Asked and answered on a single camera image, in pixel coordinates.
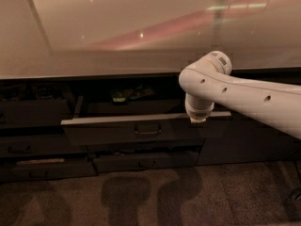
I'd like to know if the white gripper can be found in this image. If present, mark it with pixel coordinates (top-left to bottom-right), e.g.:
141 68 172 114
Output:
185 97 214 123

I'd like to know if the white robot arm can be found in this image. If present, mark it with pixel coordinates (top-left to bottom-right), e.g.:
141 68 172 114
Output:
179 51 301 139

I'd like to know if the grey cabinet door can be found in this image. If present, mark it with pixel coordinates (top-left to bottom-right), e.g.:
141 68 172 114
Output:
198 120 301 165

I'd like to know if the green snack bag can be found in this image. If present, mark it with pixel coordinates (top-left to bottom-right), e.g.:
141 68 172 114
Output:
110 85 156 103

